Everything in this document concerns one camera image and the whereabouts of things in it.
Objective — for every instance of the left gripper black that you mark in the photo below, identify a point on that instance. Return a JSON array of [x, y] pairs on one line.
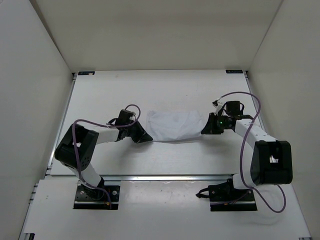
[[140, 137]]

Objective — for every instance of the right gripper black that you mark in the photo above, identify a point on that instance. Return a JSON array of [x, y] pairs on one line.
[[210, 128]]

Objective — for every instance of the white skirt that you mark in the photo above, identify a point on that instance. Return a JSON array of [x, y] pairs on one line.
[[165, 126]]

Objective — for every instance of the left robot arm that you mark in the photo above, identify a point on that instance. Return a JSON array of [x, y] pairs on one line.
[[76, 149]]

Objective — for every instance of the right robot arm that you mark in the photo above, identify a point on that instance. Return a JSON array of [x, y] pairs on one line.
[[265, 160]]

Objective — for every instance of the right blue corner label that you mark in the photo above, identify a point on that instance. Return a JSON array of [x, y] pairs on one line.
[[234, 71]]

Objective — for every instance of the blue corner label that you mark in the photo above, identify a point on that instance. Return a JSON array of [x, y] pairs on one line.
[[234, 71], [86, 73]]

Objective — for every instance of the left blue corner label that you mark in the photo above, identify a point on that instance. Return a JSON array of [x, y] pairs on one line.
[[86, 73]]

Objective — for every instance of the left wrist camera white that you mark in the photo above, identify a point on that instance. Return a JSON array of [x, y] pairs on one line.
[[133, 117]]

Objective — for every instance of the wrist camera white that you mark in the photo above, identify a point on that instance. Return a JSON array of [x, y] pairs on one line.
[[133, 117], [219, 107]]

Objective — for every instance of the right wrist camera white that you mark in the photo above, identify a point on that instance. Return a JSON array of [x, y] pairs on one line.
[[219, 107]]

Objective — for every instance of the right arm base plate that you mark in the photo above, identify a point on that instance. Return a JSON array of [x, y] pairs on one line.
[[224, 197]]

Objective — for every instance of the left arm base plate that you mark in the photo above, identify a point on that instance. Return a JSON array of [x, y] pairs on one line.
[[93, 199]]

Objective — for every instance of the aluminium front rail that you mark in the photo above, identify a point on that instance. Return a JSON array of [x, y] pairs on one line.
[[166, 178]]

